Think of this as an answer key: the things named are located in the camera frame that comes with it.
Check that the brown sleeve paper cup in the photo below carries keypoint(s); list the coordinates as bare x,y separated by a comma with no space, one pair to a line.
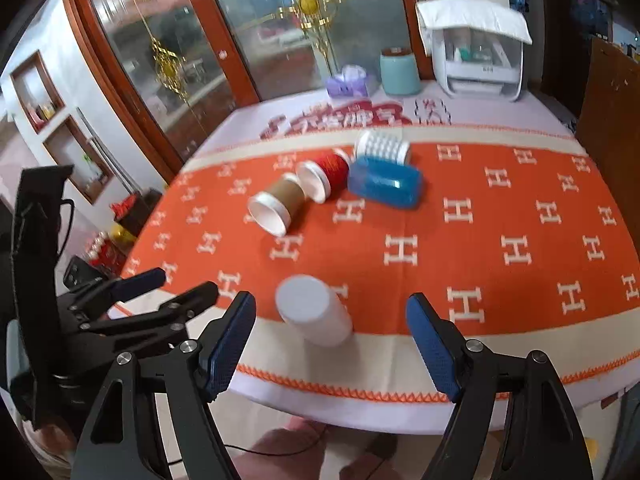
274,208

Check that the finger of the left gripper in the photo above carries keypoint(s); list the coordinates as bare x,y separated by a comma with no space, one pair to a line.
126,289
192,302

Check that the glass sliding door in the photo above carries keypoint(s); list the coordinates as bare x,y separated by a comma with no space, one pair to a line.
174,70

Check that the white countertop appliance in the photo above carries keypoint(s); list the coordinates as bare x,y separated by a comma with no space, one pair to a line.
470,63

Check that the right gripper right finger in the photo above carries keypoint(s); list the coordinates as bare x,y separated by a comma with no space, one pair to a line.
542,437

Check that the teal cylindrical canister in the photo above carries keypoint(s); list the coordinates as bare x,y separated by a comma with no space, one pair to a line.
399,72

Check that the white plastic cup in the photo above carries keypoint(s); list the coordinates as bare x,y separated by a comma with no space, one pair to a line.
314,310

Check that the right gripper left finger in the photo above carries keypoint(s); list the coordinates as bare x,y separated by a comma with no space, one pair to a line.
121,438

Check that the white folded towel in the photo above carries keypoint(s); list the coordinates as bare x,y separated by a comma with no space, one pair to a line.
483,15

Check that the orange H-pattern table cloth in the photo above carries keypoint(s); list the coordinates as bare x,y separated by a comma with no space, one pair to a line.
516,239

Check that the blue translucent plastic cup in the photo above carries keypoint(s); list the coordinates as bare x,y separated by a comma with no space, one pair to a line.
385,182

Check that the purple tissue pack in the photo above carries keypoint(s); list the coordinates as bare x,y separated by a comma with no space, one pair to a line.
352,80

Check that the red flower basket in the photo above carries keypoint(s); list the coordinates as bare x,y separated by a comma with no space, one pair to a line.
135,210

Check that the red paper cup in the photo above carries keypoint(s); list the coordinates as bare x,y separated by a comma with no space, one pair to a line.
324,176

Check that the brown wooden cabinet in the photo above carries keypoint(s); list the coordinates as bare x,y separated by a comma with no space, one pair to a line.
608,126

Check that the grey checked paper cup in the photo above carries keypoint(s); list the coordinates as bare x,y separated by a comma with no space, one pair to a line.
382,146

